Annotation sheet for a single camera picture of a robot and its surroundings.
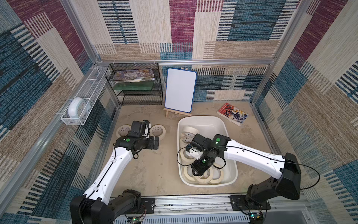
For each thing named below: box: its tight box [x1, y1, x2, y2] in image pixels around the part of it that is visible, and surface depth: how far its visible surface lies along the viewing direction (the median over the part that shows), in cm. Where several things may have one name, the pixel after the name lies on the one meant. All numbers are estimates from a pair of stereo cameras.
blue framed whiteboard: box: [164, 67, 198, 114], surface depth 101 cm
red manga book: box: [216, 102, 249, 127], surface depth 114 cm
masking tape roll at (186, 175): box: [183, 165, 198, 181], surface depth 81 cm
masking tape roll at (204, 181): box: [194, 167, 214, 185], surface depth 77 cm
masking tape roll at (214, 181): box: [208, 165, 225, 185], surface depth 80 cm
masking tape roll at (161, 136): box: [149, 124, 167, 141], surface depth 101 cm
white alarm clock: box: [67, 97, 92, 119], surface depth 64 cm
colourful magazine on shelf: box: [112, 68, 156, 84], surface depth 83 cm
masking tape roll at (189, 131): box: [181, 126, 200, 137], surface depth 89 cm
